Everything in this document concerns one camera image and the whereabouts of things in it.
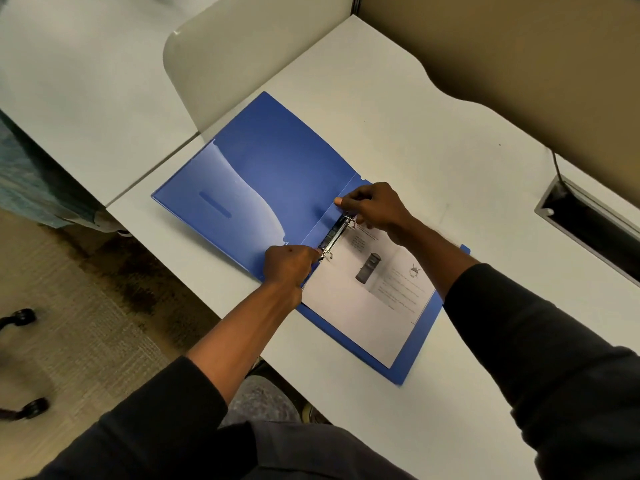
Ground person's left hand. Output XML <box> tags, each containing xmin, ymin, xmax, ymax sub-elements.
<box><xmin>261</xmin><ymin>244</ymin><xmax>324</xmax><ymax>298</ymax></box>

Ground person's right hand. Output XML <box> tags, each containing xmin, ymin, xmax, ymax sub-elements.
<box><xmin>333</xmin><ymin>182</ymin><xmax>419</xmax><ymax>241</ymax></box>

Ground blue ring binder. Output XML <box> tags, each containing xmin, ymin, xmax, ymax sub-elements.
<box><xmin>151</xmin><ymin>91</ymin><xmax>472</xmax><ymax>387</ymax></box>

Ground person's left forearm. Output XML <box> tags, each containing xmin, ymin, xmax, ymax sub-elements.
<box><xmin>30</xmin><ymin>282</ymin><xmax>304</xmax><ymax>480</ymax></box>

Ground person's right forearm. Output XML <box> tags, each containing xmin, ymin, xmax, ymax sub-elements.
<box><xmin>393</xmin><ymin>218</ymin><xmax>640</xmax><ymax>480</ymax></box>

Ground printed white paper sheet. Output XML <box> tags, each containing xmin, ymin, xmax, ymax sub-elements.
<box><xmin>301</xmin><ymin>222</ymin><xmax>437</xmax><ymax>370</ymax></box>

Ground person's grey trousers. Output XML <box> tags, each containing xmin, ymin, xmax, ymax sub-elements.
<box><xmin>219</xmin><ymin>375</ymin><xmax>303</xmax><ymax>428</ymax></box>

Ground person's shoe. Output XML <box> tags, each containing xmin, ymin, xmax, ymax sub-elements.
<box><xmin>300</xmin><ymin>404</ymin><xmax>333</xmax><ymax>426</ymax></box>

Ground white desk divider panel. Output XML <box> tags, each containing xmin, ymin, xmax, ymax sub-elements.
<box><xmin>162</xmin><ymin>0</ymin><xmax>355</xmax><ymax>133</ymax></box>

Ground beige partition panel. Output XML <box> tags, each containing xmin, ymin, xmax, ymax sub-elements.
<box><xmin>357</xmin><ymin>0</ymin><xmax>640</xmax><ymax>208</ymax></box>

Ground teal fabric chair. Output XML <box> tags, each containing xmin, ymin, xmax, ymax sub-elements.
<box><xmin>0</xmin><ymin>109</ymin><xmax>132</xmax><ymax>238</ymax></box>

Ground black chair caster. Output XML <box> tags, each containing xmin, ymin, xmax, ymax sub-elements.
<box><xmin>0</xmin><ymin>398</ymin><xmax>50</xmax><ymax>422</ymax></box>
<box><xmin>0</xmin><ymin>308</ymin><xmax>37</xmax><ymax>329</ymax></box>

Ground grey desk cable box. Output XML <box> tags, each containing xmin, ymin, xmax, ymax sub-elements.
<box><xmin>534</xmin><ymin>175</ymin><xmax>640</xmax><ymax>289</ymax></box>

